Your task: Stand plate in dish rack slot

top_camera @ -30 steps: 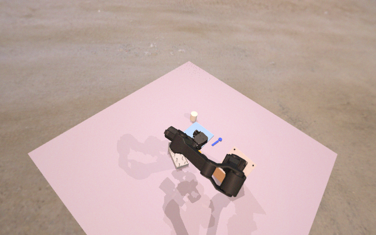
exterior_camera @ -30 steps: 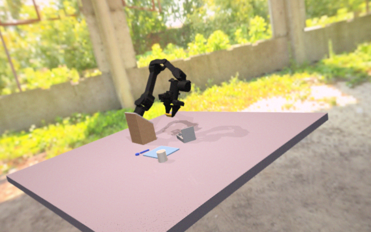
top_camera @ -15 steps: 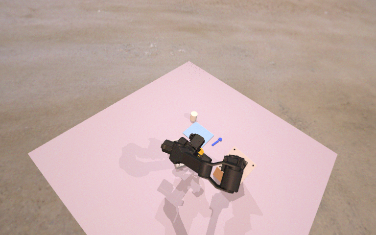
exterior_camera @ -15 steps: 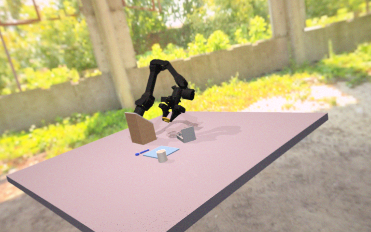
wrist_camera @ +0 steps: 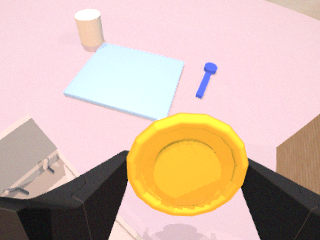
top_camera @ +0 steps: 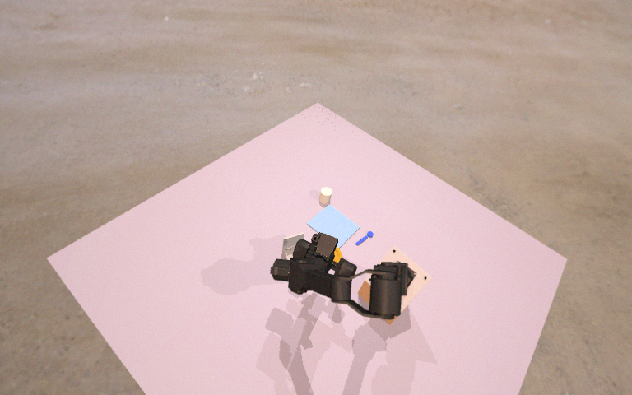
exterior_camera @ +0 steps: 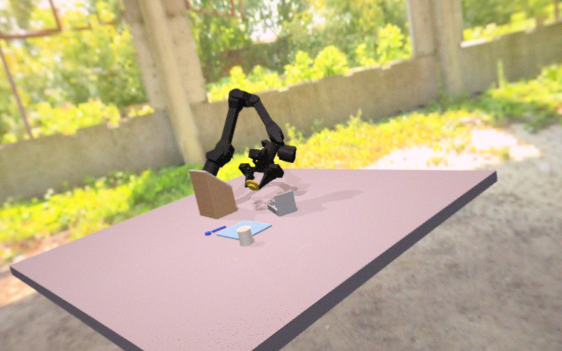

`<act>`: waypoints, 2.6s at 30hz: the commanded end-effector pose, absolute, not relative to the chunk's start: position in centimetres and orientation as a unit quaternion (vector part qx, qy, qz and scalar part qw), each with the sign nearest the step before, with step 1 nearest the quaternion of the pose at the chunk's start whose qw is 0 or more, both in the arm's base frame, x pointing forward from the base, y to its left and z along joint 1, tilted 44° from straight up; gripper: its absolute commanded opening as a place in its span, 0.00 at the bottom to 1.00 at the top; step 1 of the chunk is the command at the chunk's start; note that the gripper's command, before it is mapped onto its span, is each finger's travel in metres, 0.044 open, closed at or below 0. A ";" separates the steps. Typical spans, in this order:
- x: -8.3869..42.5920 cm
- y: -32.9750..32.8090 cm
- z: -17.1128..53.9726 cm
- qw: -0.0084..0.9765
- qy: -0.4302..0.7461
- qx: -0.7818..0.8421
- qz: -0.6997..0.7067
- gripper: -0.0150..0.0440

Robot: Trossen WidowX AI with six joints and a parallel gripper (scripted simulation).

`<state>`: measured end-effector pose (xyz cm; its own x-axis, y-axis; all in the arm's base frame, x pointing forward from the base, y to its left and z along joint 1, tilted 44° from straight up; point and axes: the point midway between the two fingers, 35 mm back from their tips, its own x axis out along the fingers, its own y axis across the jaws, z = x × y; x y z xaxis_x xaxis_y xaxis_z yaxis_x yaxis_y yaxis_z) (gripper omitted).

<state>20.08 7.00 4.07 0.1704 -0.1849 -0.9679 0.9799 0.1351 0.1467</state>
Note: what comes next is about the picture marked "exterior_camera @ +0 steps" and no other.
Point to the light blue square mat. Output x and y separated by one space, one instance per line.
256 228

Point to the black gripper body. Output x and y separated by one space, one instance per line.
260 165

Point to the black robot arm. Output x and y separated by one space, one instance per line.
223 152

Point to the tan cylinder with white top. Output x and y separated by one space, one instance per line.
245 236

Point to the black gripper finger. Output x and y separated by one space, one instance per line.
248 175
268 176

